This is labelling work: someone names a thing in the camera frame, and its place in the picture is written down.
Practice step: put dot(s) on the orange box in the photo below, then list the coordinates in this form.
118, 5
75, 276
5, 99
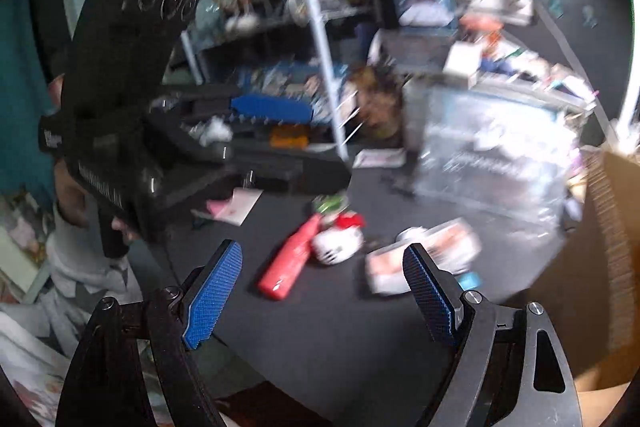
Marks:
288, 137

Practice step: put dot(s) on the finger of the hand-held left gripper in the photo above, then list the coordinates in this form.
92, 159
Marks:
300, 172
270, 109

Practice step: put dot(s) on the person's left hand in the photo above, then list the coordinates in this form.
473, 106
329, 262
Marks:
72, 197

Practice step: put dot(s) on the clear zip bag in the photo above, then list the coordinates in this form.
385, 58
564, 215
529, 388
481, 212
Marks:
495, 157

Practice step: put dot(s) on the green plastic cup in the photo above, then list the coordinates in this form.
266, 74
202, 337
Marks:
330, 206

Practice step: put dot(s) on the small white box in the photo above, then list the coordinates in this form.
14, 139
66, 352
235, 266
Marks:
462, 59

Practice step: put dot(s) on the pink and white packet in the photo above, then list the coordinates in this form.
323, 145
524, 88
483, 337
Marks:
380, 158

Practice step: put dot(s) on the printed cloth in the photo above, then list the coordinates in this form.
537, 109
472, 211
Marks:
30, 357

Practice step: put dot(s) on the framed anime card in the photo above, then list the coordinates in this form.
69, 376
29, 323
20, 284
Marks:
377, 102

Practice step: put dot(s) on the white lens case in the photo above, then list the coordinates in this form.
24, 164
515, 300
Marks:
406, 235

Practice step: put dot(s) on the blue cartoon box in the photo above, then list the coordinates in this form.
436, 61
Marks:
425, 4

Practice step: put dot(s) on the red bottle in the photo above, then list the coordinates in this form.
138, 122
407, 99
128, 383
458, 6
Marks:
290, 262

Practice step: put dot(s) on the crumpled white paper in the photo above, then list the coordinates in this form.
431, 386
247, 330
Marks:
216, 132

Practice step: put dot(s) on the white metal rack frame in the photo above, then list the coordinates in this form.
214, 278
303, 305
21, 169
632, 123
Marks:
320, 52

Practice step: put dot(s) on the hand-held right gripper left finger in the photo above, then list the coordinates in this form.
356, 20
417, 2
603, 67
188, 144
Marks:
215, 297

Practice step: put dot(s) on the white printed packet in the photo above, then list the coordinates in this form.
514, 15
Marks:
392, 272

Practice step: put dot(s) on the person's left forearm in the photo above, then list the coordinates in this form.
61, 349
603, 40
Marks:
85, 267

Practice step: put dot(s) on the blue anime poster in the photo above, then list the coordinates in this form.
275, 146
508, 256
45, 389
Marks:
280, 79

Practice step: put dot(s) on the small blue item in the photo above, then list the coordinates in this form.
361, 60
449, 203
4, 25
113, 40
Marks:
468, 280

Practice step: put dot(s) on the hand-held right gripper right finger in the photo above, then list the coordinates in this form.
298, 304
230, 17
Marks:
430, 302

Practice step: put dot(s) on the pink paper sachet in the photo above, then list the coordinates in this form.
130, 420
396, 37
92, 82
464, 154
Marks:
237, 207

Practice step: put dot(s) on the cardboard box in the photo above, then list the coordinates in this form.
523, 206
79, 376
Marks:
600, 282

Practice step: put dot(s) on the white toy figure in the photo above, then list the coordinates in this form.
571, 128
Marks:
337, 244

